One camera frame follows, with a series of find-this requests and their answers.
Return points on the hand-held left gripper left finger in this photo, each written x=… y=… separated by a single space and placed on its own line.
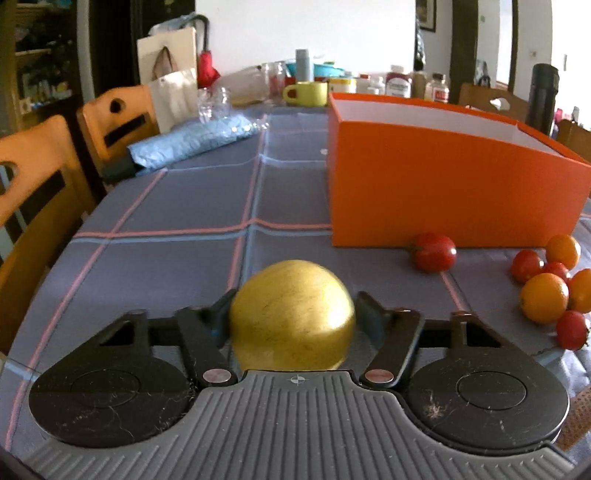
x=219 y=323

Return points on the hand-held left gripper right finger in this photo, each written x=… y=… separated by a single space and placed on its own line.
x=369 y=318

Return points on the small yellow pear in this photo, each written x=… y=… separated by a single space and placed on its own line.
x=291 y=314

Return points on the red tomato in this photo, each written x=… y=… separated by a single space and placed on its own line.
x=434 y=251
x=572 y=330
x=526 y=265
x=556 y=271

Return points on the orange cardboard box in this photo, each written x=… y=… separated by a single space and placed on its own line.
x=438 y=194

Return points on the group of oranges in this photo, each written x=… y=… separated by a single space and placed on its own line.
x=545 y=297

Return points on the blue folded bag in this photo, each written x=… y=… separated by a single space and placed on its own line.
x=194 y=141

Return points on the clear glass jar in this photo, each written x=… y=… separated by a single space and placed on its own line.
x=214 y=105

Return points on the small white paper bag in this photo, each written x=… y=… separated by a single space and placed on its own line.
x=178 y=99

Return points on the small white pill bottle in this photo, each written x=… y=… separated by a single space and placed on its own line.
x=376 y=86

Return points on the yellow mug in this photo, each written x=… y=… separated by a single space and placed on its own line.
x=309 y=93

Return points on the yellow lid jar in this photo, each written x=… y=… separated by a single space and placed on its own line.
x=342 y=86

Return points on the wooden chair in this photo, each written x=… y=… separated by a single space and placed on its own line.
x=134 y=104
x=471 y=94
x=575 y=136
x=55 y=143

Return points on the brown pill bottle white cap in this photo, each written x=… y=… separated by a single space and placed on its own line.
x=398 y=83

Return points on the clear plastic bottle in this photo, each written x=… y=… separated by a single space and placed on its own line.
x=249 y=87

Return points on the glass bottle red white label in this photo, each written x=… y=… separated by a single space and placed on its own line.
x=437 y=90

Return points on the teal plastic bowl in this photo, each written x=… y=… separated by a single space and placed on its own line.
x=325 y=70

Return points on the red folded umbrella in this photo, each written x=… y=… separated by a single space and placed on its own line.
x=207 y=67

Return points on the blue-grey tumbler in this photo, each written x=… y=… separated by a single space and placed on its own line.
x=304 y=64

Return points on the black thermos bottle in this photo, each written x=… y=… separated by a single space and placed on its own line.
x=541 y=101

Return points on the large beige paper bag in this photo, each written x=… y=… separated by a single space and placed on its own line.
x=184 y=46

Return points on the dark wooden door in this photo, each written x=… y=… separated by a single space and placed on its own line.
x=115 y=41

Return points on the small framed picture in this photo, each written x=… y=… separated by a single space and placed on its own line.
x=427 y=14

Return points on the dark wooden shelf cabinet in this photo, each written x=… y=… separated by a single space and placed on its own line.
x=41 y=60

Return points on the dark wooden door frame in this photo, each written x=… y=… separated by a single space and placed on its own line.
x=464 y=46

